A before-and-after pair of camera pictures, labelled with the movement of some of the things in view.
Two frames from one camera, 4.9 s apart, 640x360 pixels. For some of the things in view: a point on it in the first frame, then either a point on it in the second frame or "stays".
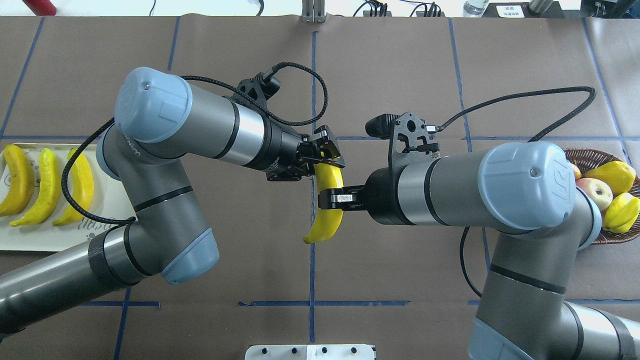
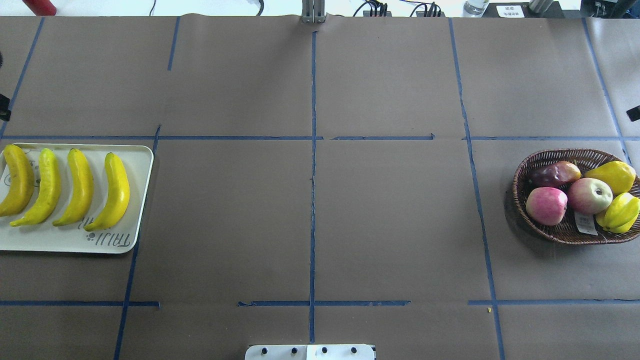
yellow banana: [83, 191] stays
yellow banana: [22, 181] stays
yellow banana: [50, 190] stays
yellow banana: [329, 176] -> [118, 195]
